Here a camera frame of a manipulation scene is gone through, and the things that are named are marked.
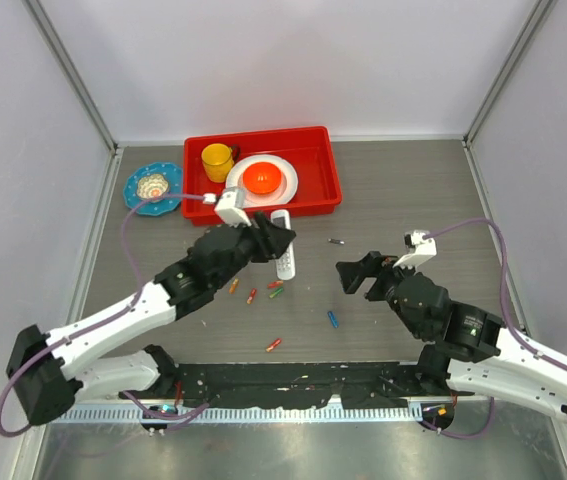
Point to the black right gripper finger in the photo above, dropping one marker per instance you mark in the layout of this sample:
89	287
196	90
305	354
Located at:
386	277
353	273

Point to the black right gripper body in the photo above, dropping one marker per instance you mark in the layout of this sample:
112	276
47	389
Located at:
391	297

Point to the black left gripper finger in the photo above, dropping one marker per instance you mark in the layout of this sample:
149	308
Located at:
266	232
286	237

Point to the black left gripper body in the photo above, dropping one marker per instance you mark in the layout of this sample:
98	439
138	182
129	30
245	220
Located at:
249	249

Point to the white air conditioner remote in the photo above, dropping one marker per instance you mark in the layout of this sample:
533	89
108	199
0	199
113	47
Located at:
285	265

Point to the blue battery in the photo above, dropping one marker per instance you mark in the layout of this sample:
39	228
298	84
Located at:
333	320

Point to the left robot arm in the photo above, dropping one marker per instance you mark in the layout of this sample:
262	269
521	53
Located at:
43	369

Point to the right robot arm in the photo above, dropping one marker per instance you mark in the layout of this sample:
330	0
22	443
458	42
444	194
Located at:
467	349

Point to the orange battery upper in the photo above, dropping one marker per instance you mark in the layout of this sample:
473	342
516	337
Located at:
233	286

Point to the white plate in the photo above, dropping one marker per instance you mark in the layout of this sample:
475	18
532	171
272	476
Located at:
281	196

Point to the orange bowl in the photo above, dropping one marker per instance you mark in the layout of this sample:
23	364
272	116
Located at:
262	178

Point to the green battery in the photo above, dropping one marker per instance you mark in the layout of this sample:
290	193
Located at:
276	292

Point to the red orange battery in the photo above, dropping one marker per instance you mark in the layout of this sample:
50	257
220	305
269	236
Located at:
251	296

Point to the red plastic tray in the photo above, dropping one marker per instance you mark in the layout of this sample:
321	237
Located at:
307	149

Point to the yellow mug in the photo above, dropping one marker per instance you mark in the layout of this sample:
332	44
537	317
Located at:
218	160

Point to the blue dotted plate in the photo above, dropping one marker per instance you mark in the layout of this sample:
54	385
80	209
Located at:
172	172

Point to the small patterned bowl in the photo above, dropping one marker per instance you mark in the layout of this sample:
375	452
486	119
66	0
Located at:
152	187

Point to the orange battery left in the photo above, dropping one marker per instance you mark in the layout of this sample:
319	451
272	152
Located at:
273	345

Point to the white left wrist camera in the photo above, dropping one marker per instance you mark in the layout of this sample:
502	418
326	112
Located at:
228	206

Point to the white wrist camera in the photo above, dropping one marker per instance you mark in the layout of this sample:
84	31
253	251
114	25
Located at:
228	206
420	249

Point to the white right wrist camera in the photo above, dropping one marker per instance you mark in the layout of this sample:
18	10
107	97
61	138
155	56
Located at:
420	249

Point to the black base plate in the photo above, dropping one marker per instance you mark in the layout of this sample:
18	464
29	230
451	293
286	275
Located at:
299	386

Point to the white cable duct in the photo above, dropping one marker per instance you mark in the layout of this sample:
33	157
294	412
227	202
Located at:
333	412

